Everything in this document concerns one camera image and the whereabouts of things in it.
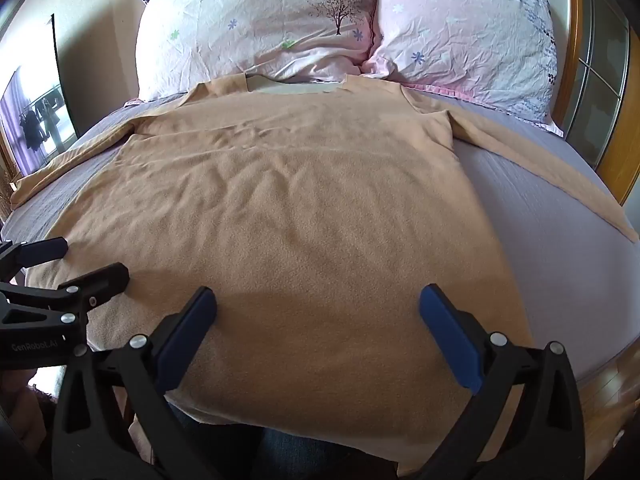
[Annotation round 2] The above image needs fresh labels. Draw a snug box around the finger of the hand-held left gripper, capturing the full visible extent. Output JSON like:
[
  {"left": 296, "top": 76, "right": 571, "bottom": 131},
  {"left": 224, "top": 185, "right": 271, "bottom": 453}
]
[
  {"left": 0, "top": 236, "right": 70, "bottom": 286},
  {"left": 0, "top": 261, "right": 131, "bottom": 350}
]

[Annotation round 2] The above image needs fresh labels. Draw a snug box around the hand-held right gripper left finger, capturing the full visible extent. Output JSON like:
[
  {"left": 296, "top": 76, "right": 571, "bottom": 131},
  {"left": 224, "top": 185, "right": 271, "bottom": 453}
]
[{"left": 52, "top": 286, "right": 219, "bottom": 480}]

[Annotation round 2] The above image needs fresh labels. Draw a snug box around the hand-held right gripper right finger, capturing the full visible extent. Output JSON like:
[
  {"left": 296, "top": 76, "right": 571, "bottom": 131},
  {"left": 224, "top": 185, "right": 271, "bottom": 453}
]
[{"left": 419, "top": 284, "right": 586, "bottom": 480}]

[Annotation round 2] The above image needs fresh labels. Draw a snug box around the beige long-sleeve shirt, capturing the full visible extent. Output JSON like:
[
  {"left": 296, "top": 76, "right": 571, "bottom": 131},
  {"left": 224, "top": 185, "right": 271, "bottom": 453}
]
[{"left": 9, "top": 73, "right": 640, "bottom": 476}]

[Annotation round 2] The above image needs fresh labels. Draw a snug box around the lavender bed sheet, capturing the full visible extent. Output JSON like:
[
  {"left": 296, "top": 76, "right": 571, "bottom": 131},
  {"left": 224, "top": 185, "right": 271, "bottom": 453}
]
[{"left": 0, "top": 91, "right": 640, "bottom": 386}]

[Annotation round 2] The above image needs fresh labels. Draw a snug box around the window with purple curtain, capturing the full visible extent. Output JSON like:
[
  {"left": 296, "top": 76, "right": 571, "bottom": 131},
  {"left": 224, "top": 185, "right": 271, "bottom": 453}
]
[{"left": 0, "top": 14, "right": 81, "bottom": 177}]

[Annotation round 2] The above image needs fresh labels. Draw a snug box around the pink floral pillow with tree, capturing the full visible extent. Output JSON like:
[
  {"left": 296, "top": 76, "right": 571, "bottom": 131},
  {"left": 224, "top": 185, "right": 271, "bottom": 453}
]
[{"left": 135, "top": 0, "right": 379, "bottom": 102}]

